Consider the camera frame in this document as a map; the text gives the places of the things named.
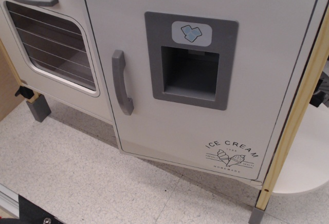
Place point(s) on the light wooden left post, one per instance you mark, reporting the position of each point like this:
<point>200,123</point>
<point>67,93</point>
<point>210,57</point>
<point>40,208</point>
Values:
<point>15,73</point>

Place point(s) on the black clamp knob left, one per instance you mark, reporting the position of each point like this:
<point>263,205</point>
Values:
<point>25,92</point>

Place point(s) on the white oven door with window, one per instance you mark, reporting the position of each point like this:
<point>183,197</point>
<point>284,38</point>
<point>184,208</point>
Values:
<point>54,53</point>

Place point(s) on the grey foot cap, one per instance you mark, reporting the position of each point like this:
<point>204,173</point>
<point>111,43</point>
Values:
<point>256,216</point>
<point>39,108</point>

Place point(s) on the light wooden post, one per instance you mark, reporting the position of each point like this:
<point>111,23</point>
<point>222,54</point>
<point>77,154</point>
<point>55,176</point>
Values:
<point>312,73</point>
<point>15,73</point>

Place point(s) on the light wooden right post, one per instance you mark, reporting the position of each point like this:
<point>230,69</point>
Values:
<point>312,73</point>

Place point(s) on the grey left foot cap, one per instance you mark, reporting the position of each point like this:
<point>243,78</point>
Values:
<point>39,108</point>

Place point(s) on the white round table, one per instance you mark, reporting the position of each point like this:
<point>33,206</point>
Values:
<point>306,166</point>

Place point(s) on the grey fridge door handle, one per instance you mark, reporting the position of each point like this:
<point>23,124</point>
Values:
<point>118,66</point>

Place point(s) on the grey right foot cap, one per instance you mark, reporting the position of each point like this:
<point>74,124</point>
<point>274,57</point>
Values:
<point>256,216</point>

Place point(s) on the aluminium rail bottom left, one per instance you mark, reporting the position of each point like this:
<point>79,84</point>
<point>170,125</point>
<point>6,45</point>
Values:
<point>9,201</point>

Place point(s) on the grey ice dispenser panel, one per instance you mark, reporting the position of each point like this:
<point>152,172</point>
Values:
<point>191,58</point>

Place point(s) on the black clamp right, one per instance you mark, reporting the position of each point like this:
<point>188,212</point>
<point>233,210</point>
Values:
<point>320,94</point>

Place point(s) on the white toy kitchen cabinet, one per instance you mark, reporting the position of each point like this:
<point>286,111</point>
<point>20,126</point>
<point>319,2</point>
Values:
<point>203,84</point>

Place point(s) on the plywood side panel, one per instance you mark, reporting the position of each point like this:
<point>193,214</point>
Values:
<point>9,86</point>

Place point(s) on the black base plate with screw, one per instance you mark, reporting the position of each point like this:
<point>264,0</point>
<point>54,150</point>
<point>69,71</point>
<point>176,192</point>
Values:
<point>30,213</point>

